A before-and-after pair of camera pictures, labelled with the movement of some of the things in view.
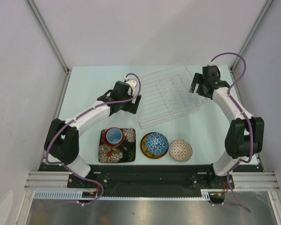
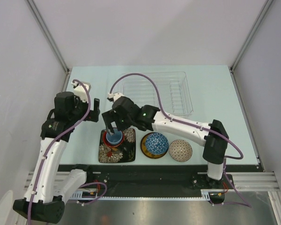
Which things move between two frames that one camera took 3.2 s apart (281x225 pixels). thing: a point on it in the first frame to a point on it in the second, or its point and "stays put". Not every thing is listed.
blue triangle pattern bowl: (156, 143) stays put
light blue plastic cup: (114, 136) stays put
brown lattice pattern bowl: (180, 150) stays put
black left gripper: (132, 107) to (92, 115)
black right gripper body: (201, 91) to (132, 122)
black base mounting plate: (151, 176) stays put
